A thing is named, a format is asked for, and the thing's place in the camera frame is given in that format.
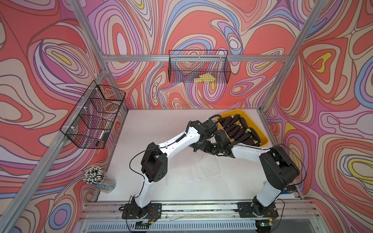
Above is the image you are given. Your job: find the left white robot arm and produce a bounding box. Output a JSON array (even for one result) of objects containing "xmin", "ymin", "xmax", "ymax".
[{"xmin": 134, "ymin": 119, "xmax": 218, "ymax": 209}]

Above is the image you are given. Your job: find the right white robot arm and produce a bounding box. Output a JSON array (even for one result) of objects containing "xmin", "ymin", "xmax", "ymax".
[{"xmin": 204, "ymin": 130, "xmax": 300, "ymax": 216}]

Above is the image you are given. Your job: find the yellow plastic tray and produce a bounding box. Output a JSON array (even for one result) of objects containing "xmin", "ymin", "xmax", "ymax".
[{"xmin": 217, "ymin": 110, "xmax": 269, "ymax": 147}]

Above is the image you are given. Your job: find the yellow item in basket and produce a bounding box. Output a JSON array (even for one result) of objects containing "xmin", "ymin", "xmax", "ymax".
[{"xmin": 193, "ymin": 73, "xmax": 216, "ymax": 83}]

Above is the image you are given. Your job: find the clear cup of sticks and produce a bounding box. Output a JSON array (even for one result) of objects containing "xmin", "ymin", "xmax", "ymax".
[{"xmin": 83, "ymin": 167, "xmax": 117, "ymax": 193}]

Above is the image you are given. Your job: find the back black wire basket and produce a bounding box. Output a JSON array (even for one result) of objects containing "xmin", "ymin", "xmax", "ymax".
[{"xmin": 168, "ymin": 49, "xmax": 231, "ymax": 84}]

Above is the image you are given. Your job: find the black wire basket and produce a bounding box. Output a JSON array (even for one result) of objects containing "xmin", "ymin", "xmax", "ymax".
[
  {"xmin": 168, "ymin": 49, "xmax": 231, "ymax": 84},
  {"xmin": 60, "ymin": 81, "xmax": 126, "ymax": 149}
]

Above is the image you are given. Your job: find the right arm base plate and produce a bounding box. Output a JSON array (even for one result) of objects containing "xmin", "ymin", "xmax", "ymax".
[{"xmin": 235, "ymin": 202, "xmax": 279, "ymax": 219}]

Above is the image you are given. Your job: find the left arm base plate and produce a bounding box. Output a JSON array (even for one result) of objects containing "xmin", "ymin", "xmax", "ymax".
[{"xmin": 119, "ymin": 202, "xmax": 162, "ymax": 220}]

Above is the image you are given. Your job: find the left black wire basket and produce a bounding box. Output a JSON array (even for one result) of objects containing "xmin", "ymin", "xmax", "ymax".
[{"xmin": 60, "ymin": 81, "xmax": 126, "ymax": 149}]

